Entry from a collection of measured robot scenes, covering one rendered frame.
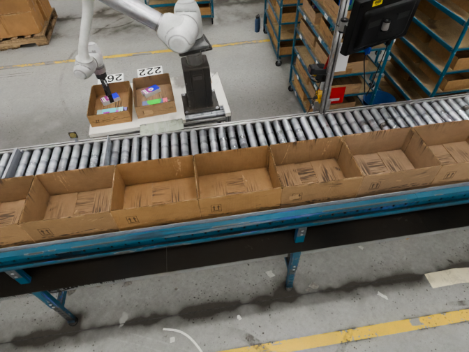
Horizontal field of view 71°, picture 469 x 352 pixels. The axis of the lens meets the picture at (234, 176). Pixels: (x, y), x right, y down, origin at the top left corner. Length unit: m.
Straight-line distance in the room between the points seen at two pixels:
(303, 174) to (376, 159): 0.43
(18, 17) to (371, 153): 5.00
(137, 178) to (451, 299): 2.15
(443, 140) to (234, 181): 1.22
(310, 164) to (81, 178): 1.21
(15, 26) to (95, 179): 4.25
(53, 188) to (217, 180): 0.85
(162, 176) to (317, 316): 1.35
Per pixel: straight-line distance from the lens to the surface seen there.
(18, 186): 1.98
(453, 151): 2.23
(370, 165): 1.96
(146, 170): 1.76
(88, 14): 2.36
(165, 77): 2.76
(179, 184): 1.78
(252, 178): 1.77
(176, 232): 1.58
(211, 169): 1.77
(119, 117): 2.46
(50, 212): 1.91
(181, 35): 1.96
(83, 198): 1.90
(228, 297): 2.39
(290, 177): 1.79
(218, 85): 2.71
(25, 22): 5.81
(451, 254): 2.92
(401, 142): 2.06
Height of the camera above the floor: 2.22
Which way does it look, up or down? 48 degrees down
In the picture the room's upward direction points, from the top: 3 degrees counter-clockwise
